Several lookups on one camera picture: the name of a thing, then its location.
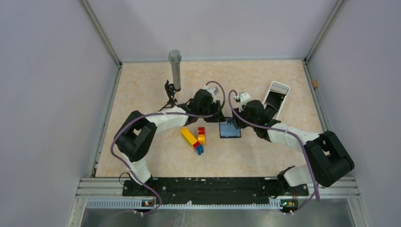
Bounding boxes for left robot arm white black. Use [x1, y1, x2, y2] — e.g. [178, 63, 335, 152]
[113, 86, 222, 195]

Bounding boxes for aluminium frame rail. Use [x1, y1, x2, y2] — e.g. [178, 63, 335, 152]
[302, 0, 347, 131]
[79, 0, 123, 178]

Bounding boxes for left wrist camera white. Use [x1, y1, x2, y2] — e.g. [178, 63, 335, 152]
[207, 87, 219, 96]

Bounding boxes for dark blue card holder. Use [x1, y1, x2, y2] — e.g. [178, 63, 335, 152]
[219, 117, 241, 139]

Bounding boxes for red blue toy brick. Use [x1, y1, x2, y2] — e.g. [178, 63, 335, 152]
[192, 142, 204, 156]

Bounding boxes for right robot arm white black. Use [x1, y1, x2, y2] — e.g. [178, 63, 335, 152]
[232, 100, 355, 195]

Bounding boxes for red yellow toy brick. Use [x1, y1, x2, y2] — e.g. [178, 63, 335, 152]
[198, 127, 206, 145]

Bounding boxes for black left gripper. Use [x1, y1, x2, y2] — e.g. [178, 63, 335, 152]
[199, 100, 226, 122]

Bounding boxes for small brown cork piece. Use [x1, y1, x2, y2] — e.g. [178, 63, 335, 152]
[311, 79, 318, 89]

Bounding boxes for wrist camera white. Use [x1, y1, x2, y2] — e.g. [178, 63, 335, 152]
[234, 92, 252, 105]
[207, 87, 219, 96]

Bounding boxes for white card tray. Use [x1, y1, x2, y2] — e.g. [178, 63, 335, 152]
[262, 81, 290, 120]

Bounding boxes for yellow green toy brick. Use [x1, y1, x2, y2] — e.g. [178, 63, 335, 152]
[180, 127, 199, 148]

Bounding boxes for black mini tripod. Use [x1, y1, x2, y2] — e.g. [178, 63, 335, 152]
[159, 80, 181, 112]

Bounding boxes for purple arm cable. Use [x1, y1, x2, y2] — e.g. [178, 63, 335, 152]
[228, 90, 322, 203]
[110, 80, 226, 215]

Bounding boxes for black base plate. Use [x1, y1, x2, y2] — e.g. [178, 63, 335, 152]
[122, 177, 309, 205]

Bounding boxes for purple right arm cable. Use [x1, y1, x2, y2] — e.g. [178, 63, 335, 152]
[228, 90, 322, 203]

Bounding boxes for aluminium frame rail right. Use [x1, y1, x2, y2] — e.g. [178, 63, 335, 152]
[302, 0, 347, 131]

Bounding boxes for aluminium frame rail left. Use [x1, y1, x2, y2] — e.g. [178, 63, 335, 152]
[79, 0, 123, 178]

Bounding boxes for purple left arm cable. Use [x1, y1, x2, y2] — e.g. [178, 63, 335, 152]
[110, 80, 226, 215]

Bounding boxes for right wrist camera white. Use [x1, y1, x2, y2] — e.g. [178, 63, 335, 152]
[234, 92, 252, 105]

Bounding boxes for grey microphone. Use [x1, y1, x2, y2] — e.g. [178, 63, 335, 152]
[168, 49, 182, 91]

